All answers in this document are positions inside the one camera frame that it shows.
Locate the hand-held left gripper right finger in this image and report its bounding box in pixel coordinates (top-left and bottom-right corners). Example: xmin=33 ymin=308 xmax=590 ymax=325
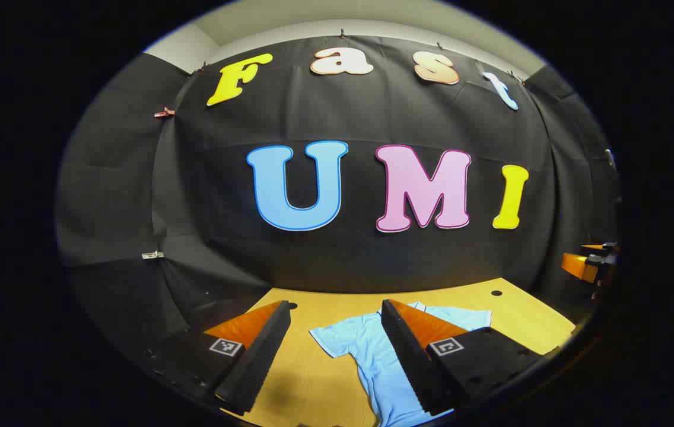
xmin=380 ymin=299 xmax=560 ymax=416

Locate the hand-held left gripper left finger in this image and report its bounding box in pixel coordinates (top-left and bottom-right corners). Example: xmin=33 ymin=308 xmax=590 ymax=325
xmin=146 ymin=300 xmax=292 ymax=416

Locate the light blue T-shirt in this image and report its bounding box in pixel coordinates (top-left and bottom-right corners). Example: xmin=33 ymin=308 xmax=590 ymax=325
xmin=309 ymin=301 xmax=492 ymax=427

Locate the black backdrop cloth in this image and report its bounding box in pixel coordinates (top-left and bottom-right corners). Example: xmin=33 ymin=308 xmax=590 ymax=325
xmin=55 ymin=34 xmax=619 ymax=380

